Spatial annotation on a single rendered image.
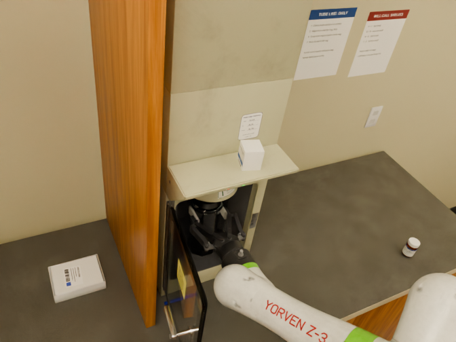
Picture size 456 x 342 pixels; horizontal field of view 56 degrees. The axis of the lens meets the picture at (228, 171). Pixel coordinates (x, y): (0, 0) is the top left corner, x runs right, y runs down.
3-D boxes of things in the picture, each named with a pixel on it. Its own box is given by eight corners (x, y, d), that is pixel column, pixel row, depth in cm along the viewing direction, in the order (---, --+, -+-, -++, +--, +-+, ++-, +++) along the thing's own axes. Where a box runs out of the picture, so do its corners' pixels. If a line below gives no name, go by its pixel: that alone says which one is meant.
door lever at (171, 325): (182, 305, 112) (182, 300, 110) (191, 338, 106) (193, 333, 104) (161, 310, 110) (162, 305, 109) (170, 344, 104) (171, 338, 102)
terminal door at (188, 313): (166, 290, 137) (172, 203, 111) (192, 384, 116) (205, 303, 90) (164, 291, 137) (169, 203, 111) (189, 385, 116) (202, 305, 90)
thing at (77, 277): (49, 273, 142) (47, 267, 140) (98, 260, 149) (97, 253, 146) (55, 303, 134) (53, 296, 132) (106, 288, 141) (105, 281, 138)
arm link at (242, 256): (226, 289, 123) (254, 279, 127) (232, 264, 115) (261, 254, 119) (218, 273, 127) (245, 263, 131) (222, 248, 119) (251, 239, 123)
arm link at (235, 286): (344, 381, 90) (366, 331, 92) (327, 376, 81) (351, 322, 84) (220, 301, 113) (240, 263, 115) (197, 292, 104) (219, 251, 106)
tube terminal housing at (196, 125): (138, 241, 157) (135, 44, 108) (216, 219, 170) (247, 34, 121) (160, 296, 141) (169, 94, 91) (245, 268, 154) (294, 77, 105)
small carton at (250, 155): (237, 158, 110) (240, 140, 106) (255, 157, 111) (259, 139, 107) (241, 171, 106) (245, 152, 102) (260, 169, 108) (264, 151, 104)
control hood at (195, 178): (165, 195, 111) (166, 165, 104) (271, 169, 124) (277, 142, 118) (181, 226, 103) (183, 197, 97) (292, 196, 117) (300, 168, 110)
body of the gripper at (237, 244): (249, 245, 124) (235, 223, 130) (222, 254, 121) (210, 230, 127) (245, 261, 129) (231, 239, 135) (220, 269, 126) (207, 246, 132)
